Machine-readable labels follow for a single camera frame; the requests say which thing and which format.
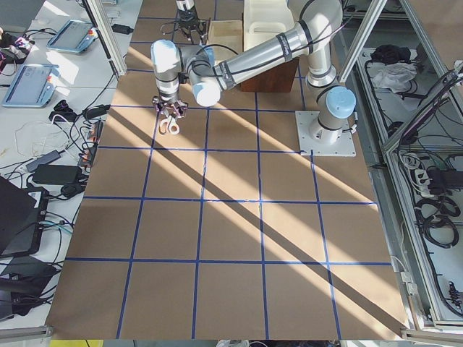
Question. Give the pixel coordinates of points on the white crumpled cloth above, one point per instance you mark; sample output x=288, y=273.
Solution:
x=395, y=77

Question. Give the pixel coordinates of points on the black laptop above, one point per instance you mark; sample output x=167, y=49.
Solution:
x=22, y=214

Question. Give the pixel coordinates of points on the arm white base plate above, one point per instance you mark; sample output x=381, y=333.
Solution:
x=315, y=140

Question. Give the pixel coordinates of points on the blue teach pendant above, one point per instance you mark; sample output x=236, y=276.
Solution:
x=32, y=86
x=74, y=37

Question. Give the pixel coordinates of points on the white power strip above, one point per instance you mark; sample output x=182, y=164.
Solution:
x=417, y=175

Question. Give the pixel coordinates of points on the orange grey handled scissors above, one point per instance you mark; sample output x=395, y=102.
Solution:
x=169, y=125

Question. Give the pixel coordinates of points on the small black power brick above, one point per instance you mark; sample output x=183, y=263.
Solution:
x=122, y=29

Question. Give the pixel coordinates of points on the cream plastic bin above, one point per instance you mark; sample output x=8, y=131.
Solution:
x=263, y=20

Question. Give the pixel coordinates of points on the aluminium frame post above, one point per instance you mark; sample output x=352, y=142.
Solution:
x=98, y=17

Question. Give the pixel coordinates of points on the dark wooden drawer cabinet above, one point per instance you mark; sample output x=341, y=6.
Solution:
x=276, y=80

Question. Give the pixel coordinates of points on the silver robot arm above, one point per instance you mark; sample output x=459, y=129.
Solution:
x=316, y=24
x=188, y=5

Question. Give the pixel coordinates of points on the wooden drawer with white handle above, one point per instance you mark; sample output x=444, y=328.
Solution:
x=228, y=33

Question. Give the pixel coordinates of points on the black power adapter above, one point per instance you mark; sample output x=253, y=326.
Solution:
x=56, y=174

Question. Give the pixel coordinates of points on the lower blue teach pendant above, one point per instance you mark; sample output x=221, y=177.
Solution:
x=32, y=86

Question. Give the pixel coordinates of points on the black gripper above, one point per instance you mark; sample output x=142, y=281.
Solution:
x=167, y=105
x=187, y=19

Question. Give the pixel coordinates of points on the black cloth bundle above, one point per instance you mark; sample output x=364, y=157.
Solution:
x=391, y=54

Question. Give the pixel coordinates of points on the upper blue teach pendant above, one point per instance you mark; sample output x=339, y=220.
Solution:
x=74, y=37

